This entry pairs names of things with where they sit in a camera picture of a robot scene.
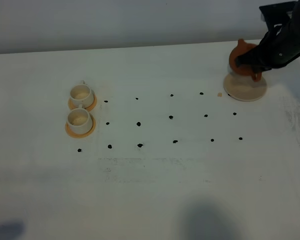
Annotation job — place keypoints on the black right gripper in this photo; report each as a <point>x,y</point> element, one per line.
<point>281,44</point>

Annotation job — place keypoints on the brown clay teapot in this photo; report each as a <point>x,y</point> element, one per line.
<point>239,63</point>

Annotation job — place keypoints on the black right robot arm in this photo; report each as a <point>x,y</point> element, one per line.
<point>279,46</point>

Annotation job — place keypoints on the cream round teapot coaster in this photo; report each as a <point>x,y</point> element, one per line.
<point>243,88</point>

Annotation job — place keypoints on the white far teacup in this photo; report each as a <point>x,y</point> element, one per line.
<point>81,95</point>

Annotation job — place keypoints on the white teacup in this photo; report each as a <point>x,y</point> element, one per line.
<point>79,120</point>
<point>81,95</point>

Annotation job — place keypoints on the white near teacup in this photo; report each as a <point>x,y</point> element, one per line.
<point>79,120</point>

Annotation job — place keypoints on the orange far cup coaster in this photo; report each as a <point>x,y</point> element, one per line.
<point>71,106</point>

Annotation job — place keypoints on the orange cup coaster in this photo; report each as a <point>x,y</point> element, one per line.
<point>71,106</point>
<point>79,136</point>

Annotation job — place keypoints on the orange near cup coaster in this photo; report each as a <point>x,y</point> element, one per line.
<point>79,136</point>

